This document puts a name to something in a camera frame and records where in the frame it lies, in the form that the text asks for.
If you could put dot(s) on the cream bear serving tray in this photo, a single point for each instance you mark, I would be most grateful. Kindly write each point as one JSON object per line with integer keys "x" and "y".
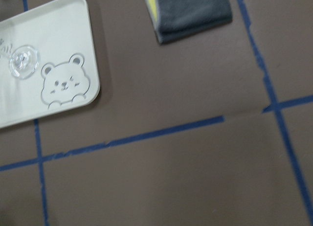
{"x": 66, "y": 76}

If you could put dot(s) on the clear wine glass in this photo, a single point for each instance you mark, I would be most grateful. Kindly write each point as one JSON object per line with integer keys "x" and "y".
{"x": 23, "y": 61}

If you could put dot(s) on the grey yellow folded cloth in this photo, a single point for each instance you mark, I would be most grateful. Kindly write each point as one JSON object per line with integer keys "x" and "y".
{"x": 176, "y": 19}

